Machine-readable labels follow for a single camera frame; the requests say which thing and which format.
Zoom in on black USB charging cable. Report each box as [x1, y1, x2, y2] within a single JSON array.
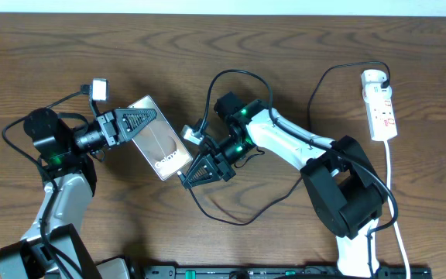
[[177, 60, 392, 226]]

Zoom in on Galaxy smartphone with bronze screen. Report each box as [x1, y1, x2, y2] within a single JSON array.
[[129, 95, 193, 181]]

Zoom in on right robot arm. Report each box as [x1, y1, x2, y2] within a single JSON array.
[[180, 92, 393, 277]]

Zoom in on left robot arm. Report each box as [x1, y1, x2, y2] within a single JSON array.
[[0, 108, 157, 278]]

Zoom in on white USB charger plug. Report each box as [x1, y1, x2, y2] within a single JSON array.
[[361, 69, 393, 103]]

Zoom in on white power strip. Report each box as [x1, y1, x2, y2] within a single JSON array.
[[360, 69, 399, 142]]

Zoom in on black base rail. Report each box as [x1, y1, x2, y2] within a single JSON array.
[[136, 264, 433, 279]]

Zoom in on black left camera cable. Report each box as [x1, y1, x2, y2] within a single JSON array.
[[1, 84, 92, 279]]

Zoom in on black camera cable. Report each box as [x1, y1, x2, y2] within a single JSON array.
[[195, 69, 400, 279], [1, 84, 92, 279]]

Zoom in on black right camera cable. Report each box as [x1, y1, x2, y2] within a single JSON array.
[[195, 69, 400, 279]]

